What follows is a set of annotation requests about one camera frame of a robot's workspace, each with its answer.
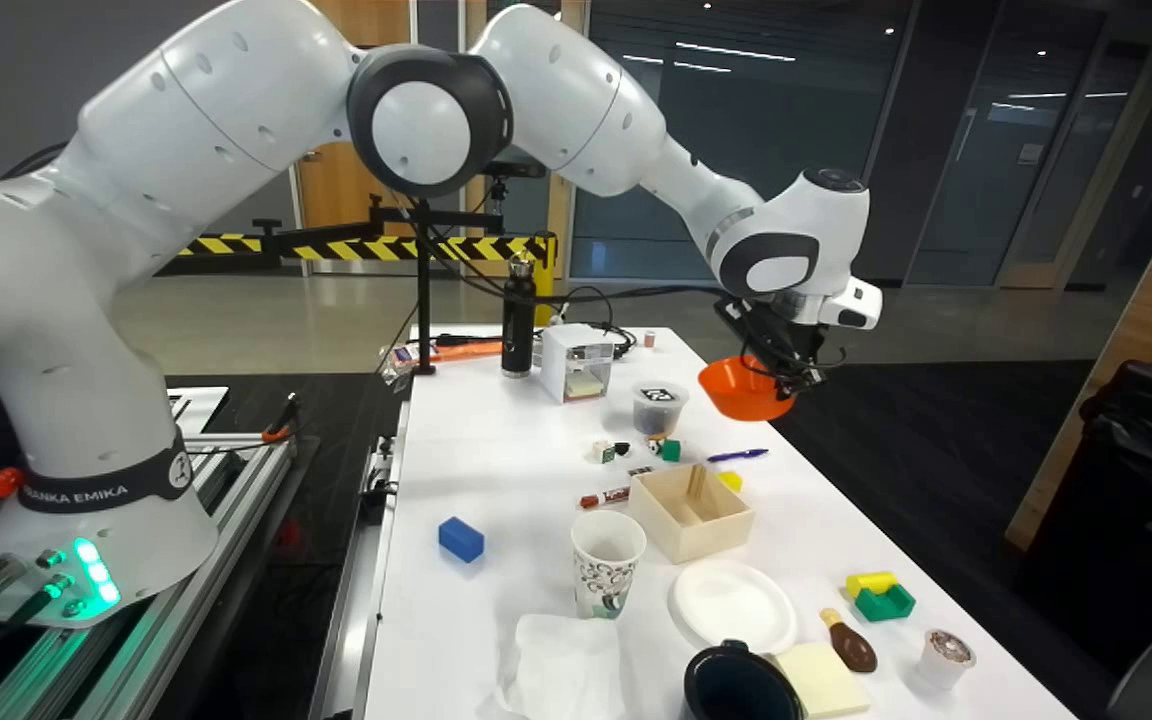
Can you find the white paper plate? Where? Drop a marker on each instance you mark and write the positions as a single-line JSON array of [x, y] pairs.
[[732, 606]]

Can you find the wooden open box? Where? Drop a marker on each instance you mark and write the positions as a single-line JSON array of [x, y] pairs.
[[697, 528]]

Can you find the green yellow sponge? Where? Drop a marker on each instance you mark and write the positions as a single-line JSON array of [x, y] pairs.
[[885, 606]]

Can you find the yellow black hazard barrier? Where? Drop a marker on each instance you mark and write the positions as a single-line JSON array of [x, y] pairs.
[[228, 247]]

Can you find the white box appliance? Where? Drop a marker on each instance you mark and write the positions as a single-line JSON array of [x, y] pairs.
[[576, 363]]

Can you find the black camera stand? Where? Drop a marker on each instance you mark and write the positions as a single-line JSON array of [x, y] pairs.
[[426, 306]]

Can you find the small green block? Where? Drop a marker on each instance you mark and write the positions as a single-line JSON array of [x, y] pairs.
[[670, 451]]

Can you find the blue pen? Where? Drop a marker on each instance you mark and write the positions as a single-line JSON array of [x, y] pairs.
[[737, 452]]

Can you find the orange plastic bowl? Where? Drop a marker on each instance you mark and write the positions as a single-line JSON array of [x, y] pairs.
[[732, 391]]

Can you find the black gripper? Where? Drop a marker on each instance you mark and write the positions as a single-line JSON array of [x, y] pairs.
[[777, 332]]

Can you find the orange knob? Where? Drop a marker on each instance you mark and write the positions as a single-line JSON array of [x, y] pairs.
[[1, 483]]

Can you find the black stereo camera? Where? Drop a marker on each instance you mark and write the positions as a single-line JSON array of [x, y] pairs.
[[516, 168]]

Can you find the orange marker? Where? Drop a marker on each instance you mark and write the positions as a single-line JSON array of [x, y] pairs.
[[467, 351]]

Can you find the wooden door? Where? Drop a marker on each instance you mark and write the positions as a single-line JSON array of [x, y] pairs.
[[338, 186]]

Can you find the patterned paper cup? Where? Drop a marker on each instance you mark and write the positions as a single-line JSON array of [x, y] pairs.
[[605, 566]]

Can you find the blue rectangular block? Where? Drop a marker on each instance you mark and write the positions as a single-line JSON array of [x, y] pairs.
[[460, 536]]

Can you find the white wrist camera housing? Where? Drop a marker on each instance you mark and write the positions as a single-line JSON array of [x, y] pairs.
[[857, 308]]

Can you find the small black white item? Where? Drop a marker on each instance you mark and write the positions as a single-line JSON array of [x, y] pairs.
[[613, 452]]

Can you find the black bowl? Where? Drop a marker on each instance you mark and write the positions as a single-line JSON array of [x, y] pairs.
[[737, 686]]

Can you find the yellow cylinder block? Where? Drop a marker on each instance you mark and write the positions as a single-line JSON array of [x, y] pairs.
[[871, 582]]

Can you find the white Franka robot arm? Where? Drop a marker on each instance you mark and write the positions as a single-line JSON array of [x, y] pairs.
[[202, 122]]

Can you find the yellow rectangular block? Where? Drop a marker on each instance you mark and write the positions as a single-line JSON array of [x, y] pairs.
[[728, 483]]

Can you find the red marker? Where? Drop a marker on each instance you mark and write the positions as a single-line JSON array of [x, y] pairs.
[[603, 496]]

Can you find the black bottle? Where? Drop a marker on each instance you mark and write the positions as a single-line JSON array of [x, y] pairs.
[[516, 326]]

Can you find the yellow sticky note pad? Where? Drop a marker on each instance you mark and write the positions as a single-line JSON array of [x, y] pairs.
[[824, 683]]

